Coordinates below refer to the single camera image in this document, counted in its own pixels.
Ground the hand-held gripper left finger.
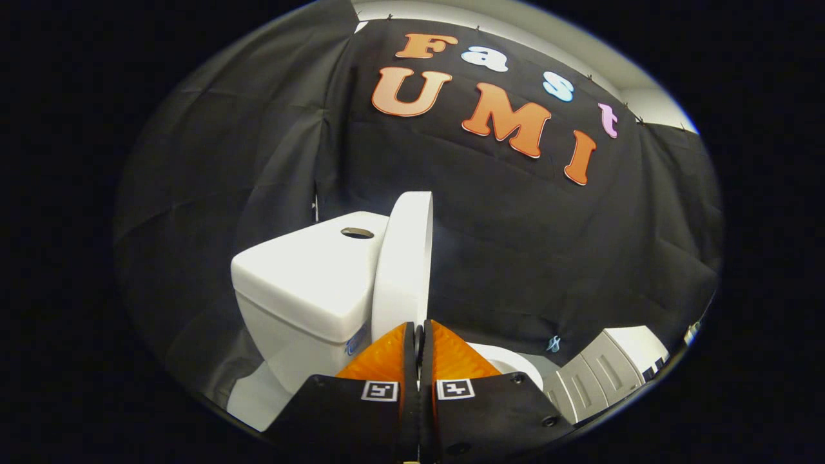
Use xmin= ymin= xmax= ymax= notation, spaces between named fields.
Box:
xmin=264 ymin=322 xmax=420 ymax=464

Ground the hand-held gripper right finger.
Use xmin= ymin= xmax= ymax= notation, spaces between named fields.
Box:
xmin=419 ymin=319 xmax=576 ymax=463

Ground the white toilet lid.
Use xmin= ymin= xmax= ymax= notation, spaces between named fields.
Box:
xmin=371 ymin=191 xmax=434 ymax=342

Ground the white toilet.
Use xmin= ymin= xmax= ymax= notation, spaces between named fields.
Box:
xmin=226 ymin=211 xmax=545 ymax=432

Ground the white drawer cabinet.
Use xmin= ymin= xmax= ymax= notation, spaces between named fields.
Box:
xmin=541 ymin=325 xmax=671 ymax=424

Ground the black backdrop cloth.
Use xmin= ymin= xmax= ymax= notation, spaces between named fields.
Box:
xmin=115 ymin=0 xmax=723 ymax=413

